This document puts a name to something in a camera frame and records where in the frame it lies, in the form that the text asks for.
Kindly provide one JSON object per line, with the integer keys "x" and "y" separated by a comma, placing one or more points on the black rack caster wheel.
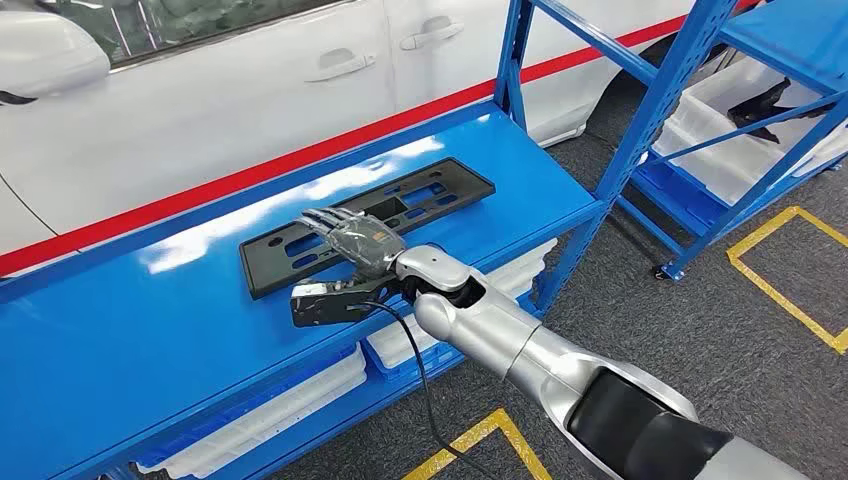
{"x": 660, "y": 273}

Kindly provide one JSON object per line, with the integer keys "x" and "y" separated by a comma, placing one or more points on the blue plastic crate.
{"x": 424, "y": 364}

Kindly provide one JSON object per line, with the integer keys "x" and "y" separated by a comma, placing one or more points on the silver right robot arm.
{"x": 503, "y": 331}

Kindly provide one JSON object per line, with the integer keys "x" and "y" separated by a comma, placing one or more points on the blue metal shelf rack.
{"x": 788, "y": 33}
{"x": 166, "y": 331}

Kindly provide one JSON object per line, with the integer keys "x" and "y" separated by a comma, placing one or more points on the black bracket wrist camera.
{"x": 324, "y": 310}

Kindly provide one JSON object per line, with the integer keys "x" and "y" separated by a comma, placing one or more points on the black plastic car part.
{"x": 762, "y": 109}

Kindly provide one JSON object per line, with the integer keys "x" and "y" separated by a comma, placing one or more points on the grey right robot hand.
{"x": 361, "y": 238}

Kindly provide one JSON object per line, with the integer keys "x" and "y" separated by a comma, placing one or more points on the translucent white storage bin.
{"x": 715, "y": 159}

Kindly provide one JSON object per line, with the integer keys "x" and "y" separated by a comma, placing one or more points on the white car side mirror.
{"x": 46, "y": 56}

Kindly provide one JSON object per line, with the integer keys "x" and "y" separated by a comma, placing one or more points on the black licence plate frame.
{"x": 437, "y": 192}

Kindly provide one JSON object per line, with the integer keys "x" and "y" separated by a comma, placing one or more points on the white car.
{"x": 199, "y": 119}

